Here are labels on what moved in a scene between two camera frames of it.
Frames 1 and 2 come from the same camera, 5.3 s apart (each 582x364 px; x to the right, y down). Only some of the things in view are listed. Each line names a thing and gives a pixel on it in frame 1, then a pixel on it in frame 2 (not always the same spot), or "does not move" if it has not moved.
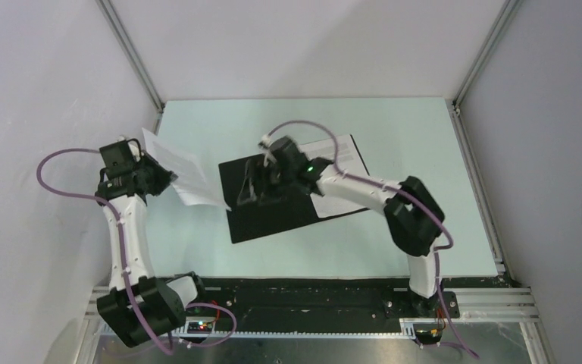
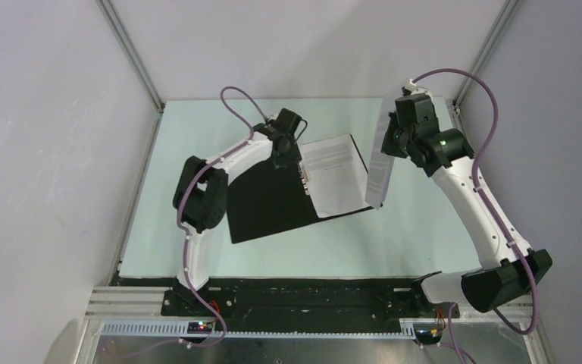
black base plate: [330, 304] does not move
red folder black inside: [248, 222] does not move
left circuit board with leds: [199, 327] does not move
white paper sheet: [348, 160] does not move
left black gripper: [165, 177] -> [294, 157]
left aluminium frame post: [132, 59] does not move
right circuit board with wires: [428, 333] does not move
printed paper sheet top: [192, 187] -> [380, 174]
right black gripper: [254, 173] -> [387, 146]
